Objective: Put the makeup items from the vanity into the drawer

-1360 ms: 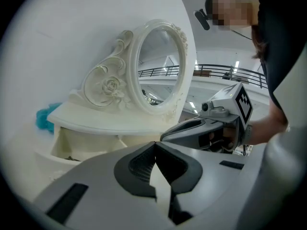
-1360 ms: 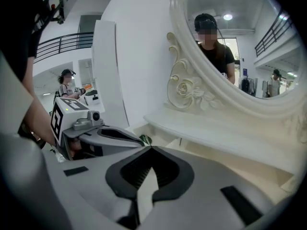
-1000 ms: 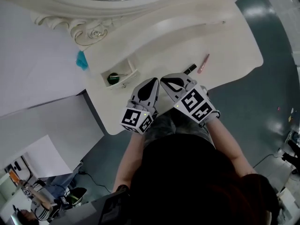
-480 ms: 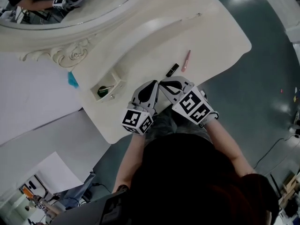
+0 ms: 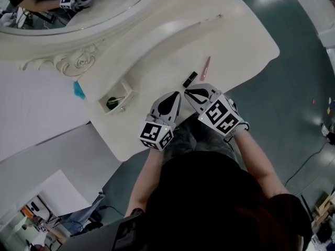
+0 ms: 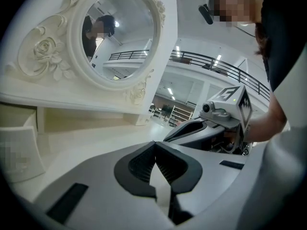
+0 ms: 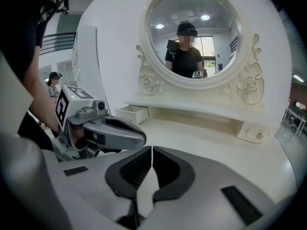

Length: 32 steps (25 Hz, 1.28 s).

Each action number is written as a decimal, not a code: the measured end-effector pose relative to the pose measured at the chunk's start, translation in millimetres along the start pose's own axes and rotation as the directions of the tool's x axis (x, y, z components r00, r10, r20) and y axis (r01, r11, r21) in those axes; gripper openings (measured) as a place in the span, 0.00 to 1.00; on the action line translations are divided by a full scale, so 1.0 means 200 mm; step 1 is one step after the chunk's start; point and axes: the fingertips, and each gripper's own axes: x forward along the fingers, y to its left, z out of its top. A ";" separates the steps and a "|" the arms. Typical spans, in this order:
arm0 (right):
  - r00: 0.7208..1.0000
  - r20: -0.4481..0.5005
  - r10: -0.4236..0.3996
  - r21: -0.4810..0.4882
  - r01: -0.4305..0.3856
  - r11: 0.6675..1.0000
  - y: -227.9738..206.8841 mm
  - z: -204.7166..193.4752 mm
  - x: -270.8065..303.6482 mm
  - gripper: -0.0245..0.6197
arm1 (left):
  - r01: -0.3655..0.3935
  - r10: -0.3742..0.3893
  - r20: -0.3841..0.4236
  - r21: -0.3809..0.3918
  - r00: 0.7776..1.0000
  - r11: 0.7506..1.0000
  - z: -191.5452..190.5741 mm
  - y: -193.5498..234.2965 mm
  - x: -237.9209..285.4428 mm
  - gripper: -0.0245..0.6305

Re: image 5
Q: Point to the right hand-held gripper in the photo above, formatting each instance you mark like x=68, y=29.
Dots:
x=220, y=114

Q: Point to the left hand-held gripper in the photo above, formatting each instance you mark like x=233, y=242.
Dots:
x=151, y=135

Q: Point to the black lipstick tube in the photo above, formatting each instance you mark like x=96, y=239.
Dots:
x=190, y=78

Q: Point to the pink translucent lip gloss tube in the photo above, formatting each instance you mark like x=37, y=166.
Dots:
x=205, y=68

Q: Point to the small white drawer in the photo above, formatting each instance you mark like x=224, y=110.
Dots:
x=131, y=88

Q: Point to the green round jar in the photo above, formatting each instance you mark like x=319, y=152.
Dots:
x=112, y=104

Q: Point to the white ornate dressing table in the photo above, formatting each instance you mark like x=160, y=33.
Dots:
x=235, y=48

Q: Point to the person's left forearm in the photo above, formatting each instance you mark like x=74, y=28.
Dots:
x=146, y=176

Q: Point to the person's right forearm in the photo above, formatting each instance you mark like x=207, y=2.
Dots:
x=256, y=161

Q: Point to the person's camouflage trousers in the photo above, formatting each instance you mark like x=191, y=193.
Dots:
x=209, y=137

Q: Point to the teal fluffy duster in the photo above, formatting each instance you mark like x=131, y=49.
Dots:
x=78, y=90

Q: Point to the person's black shirt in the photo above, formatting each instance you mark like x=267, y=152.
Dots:
x=209, y=205

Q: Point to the white cabinet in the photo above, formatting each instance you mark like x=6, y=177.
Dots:
x=62, y=192

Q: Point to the dark grey worn pack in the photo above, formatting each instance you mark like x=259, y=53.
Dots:
x=104, y=234

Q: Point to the brown cardboard box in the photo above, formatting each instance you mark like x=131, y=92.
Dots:
x=324, y=205

